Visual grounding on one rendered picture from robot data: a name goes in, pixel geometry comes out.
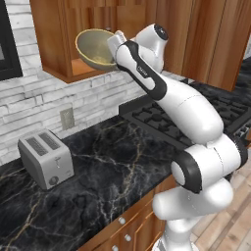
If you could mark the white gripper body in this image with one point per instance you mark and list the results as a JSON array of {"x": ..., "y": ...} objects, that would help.
[{"x": 115, "y": 41}]

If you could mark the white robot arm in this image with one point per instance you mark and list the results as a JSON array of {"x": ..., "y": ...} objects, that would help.
[{"x": 189, "y": 111}]

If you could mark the olive green bowl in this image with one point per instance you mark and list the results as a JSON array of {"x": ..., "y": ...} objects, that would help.
[{"x": 93, "y": 49}]

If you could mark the wooden base cabinet door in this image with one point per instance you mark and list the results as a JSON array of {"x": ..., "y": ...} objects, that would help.
[
  {"x": 145, "y": 232},
  {"x": 106, "y": 246}
]

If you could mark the black gas hob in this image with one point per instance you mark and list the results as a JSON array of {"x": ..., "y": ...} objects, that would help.
[{"x": 153, "y": 117}]

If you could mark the black microwave oven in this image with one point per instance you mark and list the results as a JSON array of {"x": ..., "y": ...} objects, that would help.
[{"x": 8, "y": 39}]

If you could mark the silver toaster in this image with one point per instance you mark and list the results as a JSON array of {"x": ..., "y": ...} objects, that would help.
[{"x": 45, "y": 158}]

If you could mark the round silver knob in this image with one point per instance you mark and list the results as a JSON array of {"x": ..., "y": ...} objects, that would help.
[
  {"x": 122, "y": 220},
  {"x": 127, "y": 237},
  {"x": 115, "y": 248}
]

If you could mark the open wooden wall cabinet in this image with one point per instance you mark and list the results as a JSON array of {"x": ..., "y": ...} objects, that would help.
[{"x": 52, "y": 36}]

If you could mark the grey wall outlet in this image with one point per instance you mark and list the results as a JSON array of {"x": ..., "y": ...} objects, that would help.
[{"x": 67, "y": 119}]

